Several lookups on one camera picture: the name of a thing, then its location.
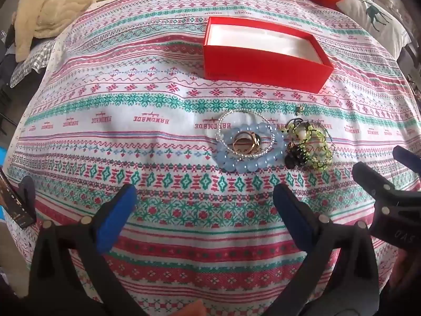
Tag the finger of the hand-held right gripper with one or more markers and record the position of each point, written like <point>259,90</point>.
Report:
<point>406,158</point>
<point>371,179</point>

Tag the black flat box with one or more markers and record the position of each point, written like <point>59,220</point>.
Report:
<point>14,200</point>

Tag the beige fleece blanket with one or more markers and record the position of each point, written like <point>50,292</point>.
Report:
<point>56,6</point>

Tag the deer print pillow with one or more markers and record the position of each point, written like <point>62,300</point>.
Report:
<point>375,18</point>

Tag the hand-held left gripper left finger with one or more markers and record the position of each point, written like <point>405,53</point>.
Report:
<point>113,219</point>

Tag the small gold earring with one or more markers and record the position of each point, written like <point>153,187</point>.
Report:
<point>299,109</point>

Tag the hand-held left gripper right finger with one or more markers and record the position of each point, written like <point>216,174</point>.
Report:
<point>292,214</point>

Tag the checkered bed sheet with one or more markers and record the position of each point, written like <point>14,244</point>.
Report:
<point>29,62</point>

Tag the red cardboard box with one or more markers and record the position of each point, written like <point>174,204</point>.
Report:
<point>263,62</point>

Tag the printed patterned blanket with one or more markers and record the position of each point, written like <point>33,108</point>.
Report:
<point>131,105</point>

